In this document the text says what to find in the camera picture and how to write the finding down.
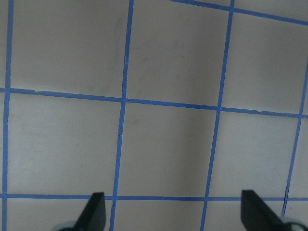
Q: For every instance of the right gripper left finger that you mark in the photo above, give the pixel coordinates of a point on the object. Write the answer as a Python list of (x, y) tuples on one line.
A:
[(93, 216)]

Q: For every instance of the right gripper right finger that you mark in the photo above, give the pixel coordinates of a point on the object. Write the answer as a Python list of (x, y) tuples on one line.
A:
[(257, 216)]

